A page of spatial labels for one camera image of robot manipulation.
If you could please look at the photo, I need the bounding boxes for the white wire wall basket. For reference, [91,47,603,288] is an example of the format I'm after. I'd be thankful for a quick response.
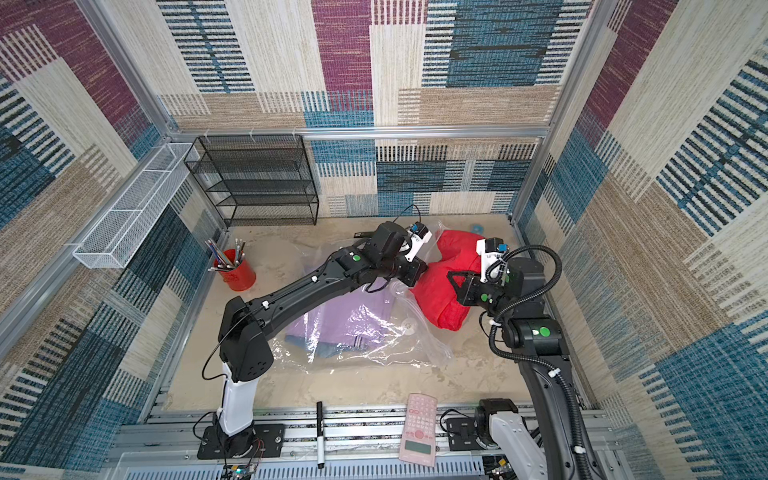
[73,143,192,269]

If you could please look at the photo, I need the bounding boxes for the blue folded garment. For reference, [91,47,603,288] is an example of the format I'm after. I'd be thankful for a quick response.
[285,335,367,360]

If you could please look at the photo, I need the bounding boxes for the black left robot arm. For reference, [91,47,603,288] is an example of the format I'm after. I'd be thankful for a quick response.
[215,221,433,443]

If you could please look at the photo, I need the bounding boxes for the black marker pen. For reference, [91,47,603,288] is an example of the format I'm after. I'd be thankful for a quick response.
[316,401,325,470]

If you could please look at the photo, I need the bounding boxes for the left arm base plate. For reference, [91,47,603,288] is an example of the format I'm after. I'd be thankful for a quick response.
[196,424,285,460]

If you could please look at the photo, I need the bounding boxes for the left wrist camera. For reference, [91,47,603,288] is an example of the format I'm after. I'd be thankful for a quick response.
[401,221,432,262]

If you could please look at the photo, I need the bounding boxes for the lilac folded garment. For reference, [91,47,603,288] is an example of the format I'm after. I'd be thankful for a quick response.
[285,288,394,350]

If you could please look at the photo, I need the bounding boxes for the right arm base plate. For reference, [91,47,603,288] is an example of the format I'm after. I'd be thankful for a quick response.
[440,416,497,452]

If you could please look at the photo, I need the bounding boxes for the clear plastic vacuum bag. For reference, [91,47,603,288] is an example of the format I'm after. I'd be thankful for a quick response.
[269,279,453,373]

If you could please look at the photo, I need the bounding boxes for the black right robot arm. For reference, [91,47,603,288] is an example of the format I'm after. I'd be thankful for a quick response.
[447,238,605,479]

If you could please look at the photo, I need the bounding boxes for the red trousers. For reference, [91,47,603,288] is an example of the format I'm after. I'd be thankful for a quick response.
[411,230,484,332]

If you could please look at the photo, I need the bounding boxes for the red pen cup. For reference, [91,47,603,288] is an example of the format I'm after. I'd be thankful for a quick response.
[218,249,257,292]

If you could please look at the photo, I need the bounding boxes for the pink calculator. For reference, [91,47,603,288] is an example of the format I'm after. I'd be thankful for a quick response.
[398,393,437,468]

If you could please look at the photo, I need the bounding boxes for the pens in cup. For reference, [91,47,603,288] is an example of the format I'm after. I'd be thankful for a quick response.
[205,239,246,272]

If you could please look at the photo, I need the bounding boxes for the black mesh shelf rack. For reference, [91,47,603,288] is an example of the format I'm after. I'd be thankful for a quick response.
[184,134,319,228]

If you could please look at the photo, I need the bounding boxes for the aluminium front rail frame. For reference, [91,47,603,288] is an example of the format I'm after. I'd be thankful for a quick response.
[100,405,513,479]

